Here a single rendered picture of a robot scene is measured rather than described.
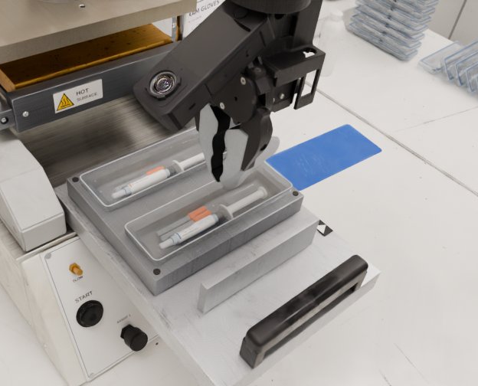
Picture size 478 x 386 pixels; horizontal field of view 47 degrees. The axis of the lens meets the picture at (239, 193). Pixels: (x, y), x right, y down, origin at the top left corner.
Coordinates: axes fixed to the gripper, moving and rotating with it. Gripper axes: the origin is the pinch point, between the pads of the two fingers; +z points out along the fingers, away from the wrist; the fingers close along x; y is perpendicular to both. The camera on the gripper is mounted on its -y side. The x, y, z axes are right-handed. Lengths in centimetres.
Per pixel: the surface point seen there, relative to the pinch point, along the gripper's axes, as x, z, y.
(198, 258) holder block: -3.9, 5.1, -5.1
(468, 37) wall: 78, 87, 243
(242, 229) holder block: -3.7, 4.7, 0.8
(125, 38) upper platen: 24.5, -1.6, 5.0
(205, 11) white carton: 59, 20, 47
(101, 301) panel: 6.5, 20.3, -10.1
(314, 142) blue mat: 20, 29, 45
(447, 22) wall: 87, 80, 233
